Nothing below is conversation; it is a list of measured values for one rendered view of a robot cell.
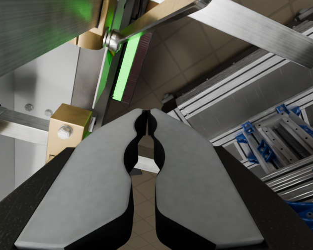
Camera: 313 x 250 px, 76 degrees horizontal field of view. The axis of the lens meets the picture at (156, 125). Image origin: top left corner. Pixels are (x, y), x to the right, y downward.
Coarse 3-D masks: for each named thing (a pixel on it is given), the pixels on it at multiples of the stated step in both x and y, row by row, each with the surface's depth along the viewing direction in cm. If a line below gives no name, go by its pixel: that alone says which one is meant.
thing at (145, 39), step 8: (152, 32) 37; (144, 40) 38; (144, 48) 39; (136, 56) 40; (144, 56) 40; (136, 64) 40; (136, 72) 41; (128, 80) 42; (136, 80) 42; (128, 88) 43; (128, 96) 44
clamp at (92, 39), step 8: (104, 0) 20; (112, 0) 22; (104, 8) 21; (112, 8) 23; (104, 16) 21; (112, 16) 25; (104, 24) 22; (88, 32) 22; (96, 32) 22; (104, 32) 23; (72, 40) 22; (80, 40) 22; (88, 40) 22; (96, 40) 23; (88, 48) 23; (96, 48) 24
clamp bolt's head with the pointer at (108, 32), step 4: (108, 28) 24; (108, 32) 24; (104, 36) 23; (108, 36) 23; (104, 40) 23; (108, 40) 24; (104, 44) 24; (108, 44) 24; (120, 44) 24; (112, 52) 33; (112, 56) 36
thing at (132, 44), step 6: (132, 42) 38; (126, 48) 39; (132, 48) 39; (126, 54) 39; (132, 54) 39; (126, 60) 40; (132, 60) 40; (126, 66) 41; (120, 72) 41; (126, 72) 41; (120, 78) 42; (126, 78) 42; (120, 84) 43; (120, 90) 43; (114, 96) 44; (120, 96) 44
